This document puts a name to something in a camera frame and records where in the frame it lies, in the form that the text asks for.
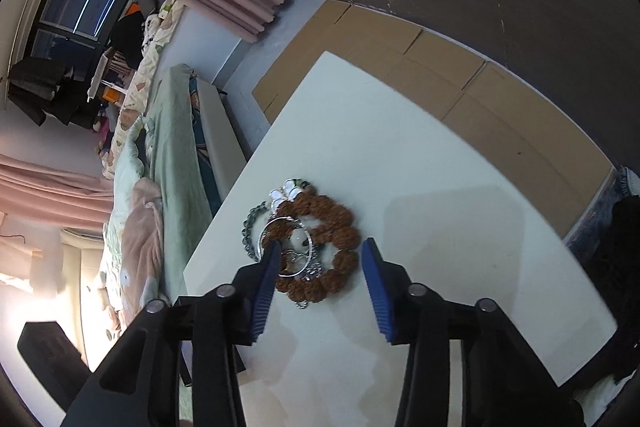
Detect flat cardboard sheet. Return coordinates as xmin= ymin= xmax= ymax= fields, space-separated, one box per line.
xmin=252 ymin=0 xmax=615 ymax=239

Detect pale green quilt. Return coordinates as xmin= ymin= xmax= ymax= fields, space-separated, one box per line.
xmin=97 ymin=114 xmax=151 ymax=338

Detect pink duck-print blanket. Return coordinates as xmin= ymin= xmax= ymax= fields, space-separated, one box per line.
xmin=117 ymin=177 xmax=166 ymax=323

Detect grey bed base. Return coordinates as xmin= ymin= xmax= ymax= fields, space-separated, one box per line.
xmin=187 ymin=74 xmax=251 ymax=218

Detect black bag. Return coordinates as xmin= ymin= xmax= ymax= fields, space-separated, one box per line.
xmin=110 ymin=14 xmax=147 ymax=64

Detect small white folding table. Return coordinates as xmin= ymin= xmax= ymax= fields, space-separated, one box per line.
xmin=87 ymin=49 xmax=126 ymax=102

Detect silver chain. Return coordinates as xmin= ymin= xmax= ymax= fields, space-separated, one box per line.
xmin=280 ymin=249 xmax=323 ymax=310

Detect hanging dark clothes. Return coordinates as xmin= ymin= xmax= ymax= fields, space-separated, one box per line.
xmin=7 ymin=57 xmax=101 ymax=128

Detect brown bead bracelet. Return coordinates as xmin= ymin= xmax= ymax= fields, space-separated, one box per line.
xmin=272 ymin=194 xmax=362 ymax=307

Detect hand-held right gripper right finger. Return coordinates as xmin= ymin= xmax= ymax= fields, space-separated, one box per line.
xmin=361 ymin=237 xmax=586 ymax=427

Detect silver bangle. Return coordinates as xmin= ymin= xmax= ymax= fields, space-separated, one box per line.
xmin=257 ymin=216 xmax=316 ymax=279

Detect green bed sheet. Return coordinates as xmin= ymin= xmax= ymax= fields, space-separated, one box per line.
xmin=147 ymin=64 xmax=216 ymax=303

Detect pile of plush toys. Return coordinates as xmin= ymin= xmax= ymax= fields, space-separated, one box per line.
xmin=94 ymin=106 xmax=122 ymax=158

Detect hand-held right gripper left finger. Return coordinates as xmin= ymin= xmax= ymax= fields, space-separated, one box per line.
xmin=62 ymin=239 xmax=283 ymax=427

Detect black jewelry box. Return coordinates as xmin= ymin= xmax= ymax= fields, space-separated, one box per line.
xmin=170 ymin=294 xmax=247 ymax=389

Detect beige hanging cloth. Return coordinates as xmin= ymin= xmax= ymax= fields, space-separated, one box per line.
xmin=0 ymin=237 xmax=63 ymax=295

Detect blue patterned cloth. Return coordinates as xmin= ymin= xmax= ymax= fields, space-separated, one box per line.
xmin=566 ymin=164 xmax=640 ymax=268

